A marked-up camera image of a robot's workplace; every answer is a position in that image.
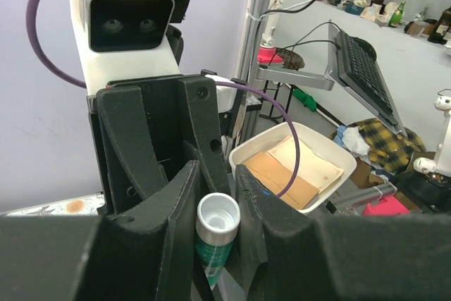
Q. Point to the floral patterned table mat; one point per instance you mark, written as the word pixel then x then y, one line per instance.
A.
pixel 77 207

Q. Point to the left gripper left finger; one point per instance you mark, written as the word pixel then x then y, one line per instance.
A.
pixel 145 253

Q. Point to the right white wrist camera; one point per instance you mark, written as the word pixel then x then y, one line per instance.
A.
pixel 127 39

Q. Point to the aluminium frame post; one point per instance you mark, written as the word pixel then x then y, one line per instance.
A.
pixel 251 38

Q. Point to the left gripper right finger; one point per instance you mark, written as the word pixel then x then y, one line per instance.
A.
pixel 282 254

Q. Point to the black keyboard on stand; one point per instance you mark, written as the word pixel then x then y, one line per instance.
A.
pixel 360 76

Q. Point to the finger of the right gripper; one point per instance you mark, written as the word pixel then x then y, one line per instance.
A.
pixel 132 169
pixel 201 131

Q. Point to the yellow plaid cloth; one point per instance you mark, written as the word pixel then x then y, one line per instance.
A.
pixel 390 151

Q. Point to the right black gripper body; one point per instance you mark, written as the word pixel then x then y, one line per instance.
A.
pixel 161 106

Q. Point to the green white glue stick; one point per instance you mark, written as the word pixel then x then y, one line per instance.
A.
pixel 218 219

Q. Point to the white tray with envelopes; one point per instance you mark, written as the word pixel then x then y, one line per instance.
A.
pixel 274 155

